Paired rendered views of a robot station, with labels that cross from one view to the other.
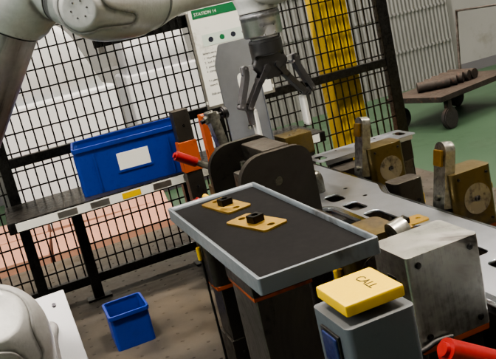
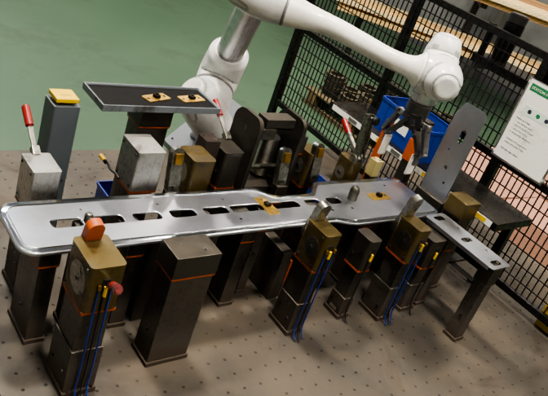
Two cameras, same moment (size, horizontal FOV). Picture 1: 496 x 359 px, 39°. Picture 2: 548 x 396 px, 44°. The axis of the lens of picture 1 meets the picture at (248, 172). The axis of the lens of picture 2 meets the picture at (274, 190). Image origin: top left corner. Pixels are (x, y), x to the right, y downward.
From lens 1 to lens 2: 1.83 m
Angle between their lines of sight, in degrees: 60
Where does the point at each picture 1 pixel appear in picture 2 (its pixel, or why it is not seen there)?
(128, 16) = (242, 5)
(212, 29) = (536, 106)
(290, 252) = (111, 94)
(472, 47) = not seen: outside the picture
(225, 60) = (463, 115)
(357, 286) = (63, 93)
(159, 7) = (267, 12)
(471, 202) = (307, 243)
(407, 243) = (142, 139)
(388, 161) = (404, 234)
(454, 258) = (131, 152)
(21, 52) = not seen: outside the picture
